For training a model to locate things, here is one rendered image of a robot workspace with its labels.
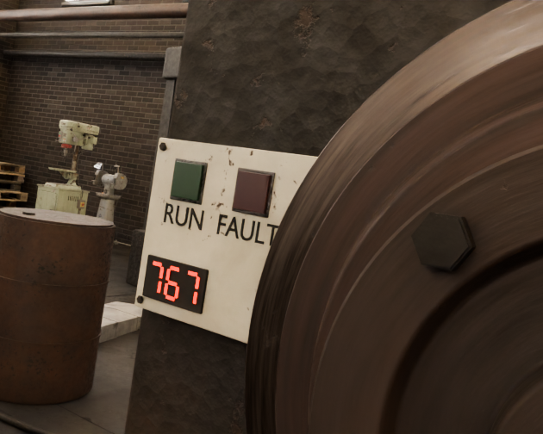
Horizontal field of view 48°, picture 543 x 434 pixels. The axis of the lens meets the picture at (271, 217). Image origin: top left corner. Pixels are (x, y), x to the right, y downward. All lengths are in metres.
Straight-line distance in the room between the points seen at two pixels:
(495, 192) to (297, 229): 0.16
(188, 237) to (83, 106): 9.65
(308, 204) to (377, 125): 0.07
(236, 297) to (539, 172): 0.38
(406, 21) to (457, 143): 0.24
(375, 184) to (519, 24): 0.11
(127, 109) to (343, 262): 9.17
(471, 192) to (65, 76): 10.50
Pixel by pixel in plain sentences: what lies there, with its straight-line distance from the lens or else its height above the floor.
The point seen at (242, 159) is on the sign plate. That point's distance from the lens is 0.58.
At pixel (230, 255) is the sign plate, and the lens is 0.59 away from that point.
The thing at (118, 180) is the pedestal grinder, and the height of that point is 0.93.
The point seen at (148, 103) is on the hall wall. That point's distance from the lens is 9.21.
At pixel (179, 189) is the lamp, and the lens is 0.62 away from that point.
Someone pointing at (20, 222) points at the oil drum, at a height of 0.85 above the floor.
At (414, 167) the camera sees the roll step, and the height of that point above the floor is 1.23.
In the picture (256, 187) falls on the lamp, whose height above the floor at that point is 1.21.
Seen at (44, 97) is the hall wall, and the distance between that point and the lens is 11.05.
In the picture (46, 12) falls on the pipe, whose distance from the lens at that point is 10.14.
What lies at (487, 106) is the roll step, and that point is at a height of 1.27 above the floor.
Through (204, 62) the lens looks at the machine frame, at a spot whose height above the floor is 1.32.
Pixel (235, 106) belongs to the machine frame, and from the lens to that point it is 0.62.
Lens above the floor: 1.21
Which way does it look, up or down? 3 degrees down
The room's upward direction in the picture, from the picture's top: 9 degrees clockwise
